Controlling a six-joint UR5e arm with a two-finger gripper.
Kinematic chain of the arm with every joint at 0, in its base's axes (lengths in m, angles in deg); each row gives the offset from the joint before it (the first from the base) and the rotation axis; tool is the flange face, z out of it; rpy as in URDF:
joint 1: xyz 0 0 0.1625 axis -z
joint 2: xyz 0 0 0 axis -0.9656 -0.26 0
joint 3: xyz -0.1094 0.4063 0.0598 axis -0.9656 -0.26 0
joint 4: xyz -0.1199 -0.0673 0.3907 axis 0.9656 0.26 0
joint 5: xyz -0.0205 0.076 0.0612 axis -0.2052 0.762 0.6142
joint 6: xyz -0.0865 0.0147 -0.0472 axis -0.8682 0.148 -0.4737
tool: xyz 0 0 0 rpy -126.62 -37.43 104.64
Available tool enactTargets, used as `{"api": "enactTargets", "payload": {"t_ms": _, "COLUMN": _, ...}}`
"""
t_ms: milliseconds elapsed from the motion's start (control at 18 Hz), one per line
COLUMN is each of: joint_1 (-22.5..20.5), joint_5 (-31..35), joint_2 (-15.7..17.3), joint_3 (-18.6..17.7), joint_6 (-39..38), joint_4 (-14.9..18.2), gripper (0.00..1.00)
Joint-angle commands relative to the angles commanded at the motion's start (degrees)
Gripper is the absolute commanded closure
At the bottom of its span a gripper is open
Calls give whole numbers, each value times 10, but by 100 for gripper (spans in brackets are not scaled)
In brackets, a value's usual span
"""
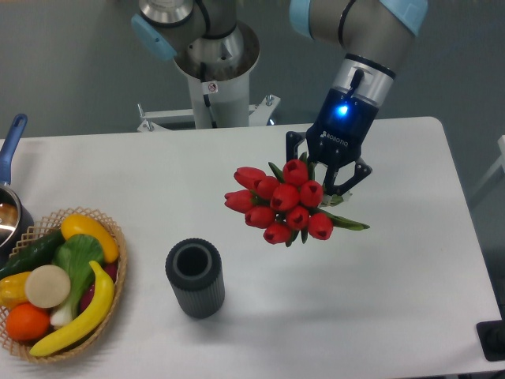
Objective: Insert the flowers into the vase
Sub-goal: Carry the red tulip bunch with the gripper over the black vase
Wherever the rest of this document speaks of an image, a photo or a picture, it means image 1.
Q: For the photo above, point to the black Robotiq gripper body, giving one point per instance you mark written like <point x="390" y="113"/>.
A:
<point x="336" y="137"/>

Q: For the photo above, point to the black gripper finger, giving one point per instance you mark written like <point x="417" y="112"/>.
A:
<point x="339" y="182"/>
<point x="293" y="141"/>

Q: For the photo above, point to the red tulip bouquet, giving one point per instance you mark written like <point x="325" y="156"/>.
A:
<point x="288" y="204"/>

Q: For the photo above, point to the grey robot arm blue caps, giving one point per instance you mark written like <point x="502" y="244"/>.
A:
<point x="375" y="35"/>

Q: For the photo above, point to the dark grey ribbed vase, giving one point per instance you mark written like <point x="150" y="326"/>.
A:
<point x="194" y="270"/>

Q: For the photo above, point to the black device at table edge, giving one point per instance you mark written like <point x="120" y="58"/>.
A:
<point x="491" y="336"/>

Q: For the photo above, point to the purple red vegetable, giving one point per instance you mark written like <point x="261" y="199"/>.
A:
<point x="112" y="270"/>

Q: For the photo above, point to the green bok choy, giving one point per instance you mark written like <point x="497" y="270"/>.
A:
<point x="74" y="257"/>

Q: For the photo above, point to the yellow banana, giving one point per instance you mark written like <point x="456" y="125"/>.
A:
<point x="85" y="323"/>

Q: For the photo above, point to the green cucumber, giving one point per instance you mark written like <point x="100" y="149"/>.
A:
<point x="40" y="252"/>

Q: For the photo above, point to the yellow bell pepper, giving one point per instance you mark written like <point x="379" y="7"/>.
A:
<point x="12" y="290"/>

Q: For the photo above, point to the orange fruit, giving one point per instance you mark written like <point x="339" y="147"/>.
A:
<point x="27" y="322"/>

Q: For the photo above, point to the woven wicker basket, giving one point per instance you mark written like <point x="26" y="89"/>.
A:
<point x="43" y="227"/>

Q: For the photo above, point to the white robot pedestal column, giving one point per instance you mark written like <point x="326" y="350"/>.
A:
<point x="217" y="72"/>

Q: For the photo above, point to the white frame at right edge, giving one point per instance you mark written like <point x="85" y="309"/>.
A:
<point x="489" y="180"/>

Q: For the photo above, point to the blue handled saucepan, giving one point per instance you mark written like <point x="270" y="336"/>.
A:
<point x="15" y="218"/>

